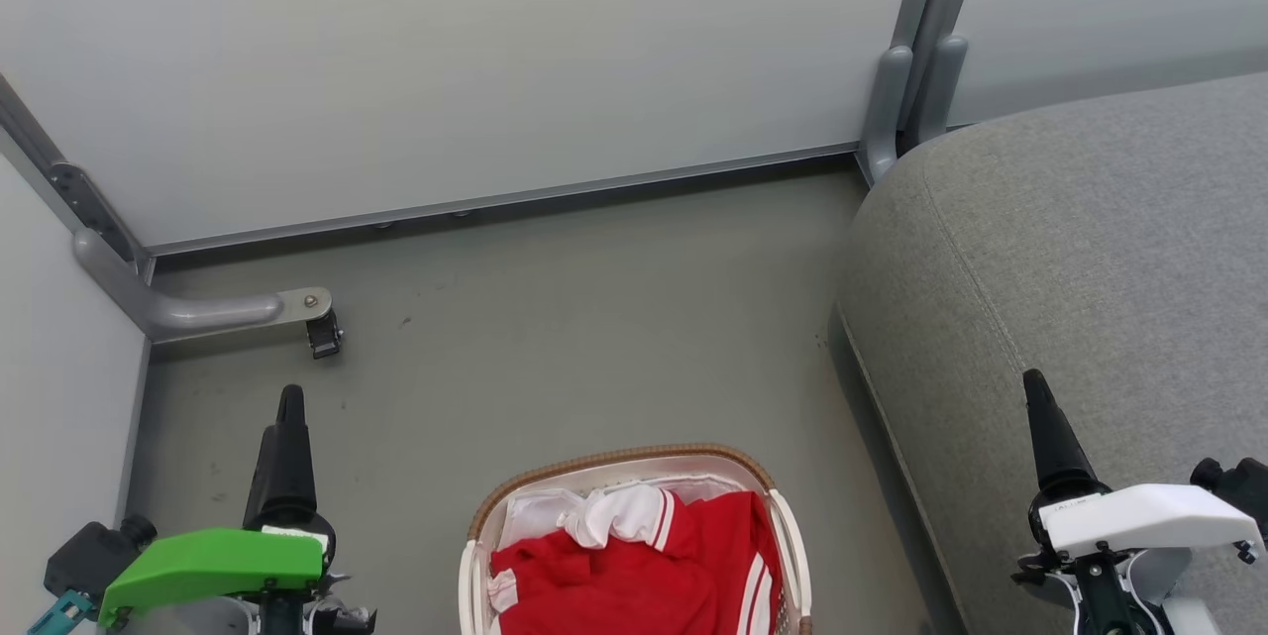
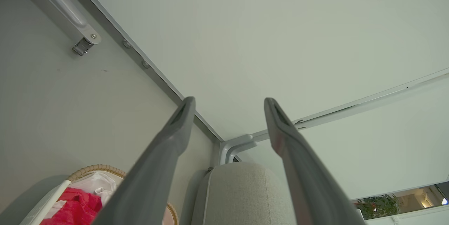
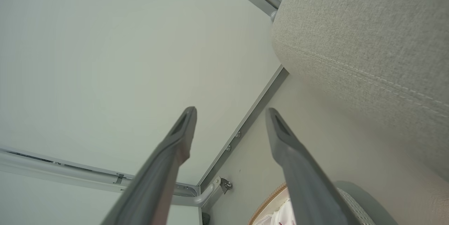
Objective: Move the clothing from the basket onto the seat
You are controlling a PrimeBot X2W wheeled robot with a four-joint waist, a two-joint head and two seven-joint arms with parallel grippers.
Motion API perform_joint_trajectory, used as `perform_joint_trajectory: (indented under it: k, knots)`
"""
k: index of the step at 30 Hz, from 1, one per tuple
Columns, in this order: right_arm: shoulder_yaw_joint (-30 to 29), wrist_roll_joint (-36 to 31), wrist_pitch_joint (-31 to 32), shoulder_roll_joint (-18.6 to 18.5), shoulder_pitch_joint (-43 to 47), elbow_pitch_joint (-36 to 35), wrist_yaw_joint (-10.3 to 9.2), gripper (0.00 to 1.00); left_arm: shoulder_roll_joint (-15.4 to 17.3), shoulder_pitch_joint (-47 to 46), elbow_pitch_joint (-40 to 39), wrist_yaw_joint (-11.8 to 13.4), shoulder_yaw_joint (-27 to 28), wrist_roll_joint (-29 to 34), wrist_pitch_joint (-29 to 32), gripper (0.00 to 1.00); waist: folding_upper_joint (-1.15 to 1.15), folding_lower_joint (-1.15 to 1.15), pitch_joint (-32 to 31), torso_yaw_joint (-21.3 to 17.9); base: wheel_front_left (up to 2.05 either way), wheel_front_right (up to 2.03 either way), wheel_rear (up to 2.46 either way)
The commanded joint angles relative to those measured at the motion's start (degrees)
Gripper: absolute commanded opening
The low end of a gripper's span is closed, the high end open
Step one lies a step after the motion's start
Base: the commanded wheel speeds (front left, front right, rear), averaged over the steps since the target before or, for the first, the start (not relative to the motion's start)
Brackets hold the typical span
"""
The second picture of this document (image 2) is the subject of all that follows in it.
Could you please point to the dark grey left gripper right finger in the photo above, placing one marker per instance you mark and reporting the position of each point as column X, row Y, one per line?
column 308, row 183

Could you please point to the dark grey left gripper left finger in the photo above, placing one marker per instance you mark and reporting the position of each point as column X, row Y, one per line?
column 147, row 183

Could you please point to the red and white garment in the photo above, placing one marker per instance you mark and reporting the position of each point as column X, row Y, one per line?
column 77, row 207

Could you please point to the grey fabric sofa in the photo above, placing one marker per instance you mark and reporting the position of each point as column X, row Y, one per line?
column 242, row 197

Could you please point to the wicker laundry basket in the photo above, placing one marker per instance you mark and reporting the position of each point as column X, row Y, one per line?
column 94, row 168

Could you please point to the green leafy plant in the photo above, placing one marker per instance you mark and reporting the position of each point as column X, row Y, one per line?
column 379, row 205

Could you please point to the white wall rail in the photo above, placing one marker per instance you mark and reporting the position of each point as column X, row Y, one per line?
column 368, row 100

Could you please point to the round grey rail stud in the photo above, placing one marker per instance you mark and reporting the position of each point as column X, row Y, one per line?
column 145, row 64
column 126, row 43

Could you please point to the grey wall base rail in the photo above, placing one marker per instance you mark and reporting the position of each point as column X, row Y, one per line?
column 147, row 58

